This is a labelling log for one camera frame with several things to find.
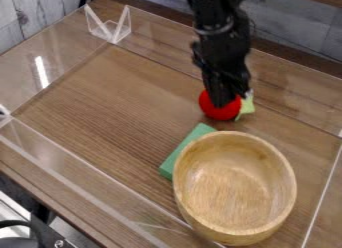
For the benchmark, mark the clear acrylic enclosure wall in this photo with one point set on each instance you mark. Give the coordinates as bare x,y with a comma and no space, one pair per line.
101,110

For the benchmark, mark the red plush strawberry fruit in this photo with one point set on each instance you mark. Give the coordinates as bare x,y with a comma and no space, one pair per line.
232,111

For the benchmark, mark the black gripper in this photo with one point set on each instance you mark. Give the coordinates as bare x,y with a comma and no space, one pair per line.
220,53

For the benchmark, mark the black clamp under table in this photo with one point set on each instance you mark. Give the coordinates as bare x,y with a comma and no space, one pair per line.
47,237

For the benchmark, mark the wooden bowl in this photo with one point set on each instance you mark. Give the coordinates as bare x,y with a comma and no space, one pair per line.
234,187

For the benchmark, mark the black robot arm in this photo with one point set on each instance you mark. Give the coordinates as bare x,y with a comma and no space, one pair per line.
218,12

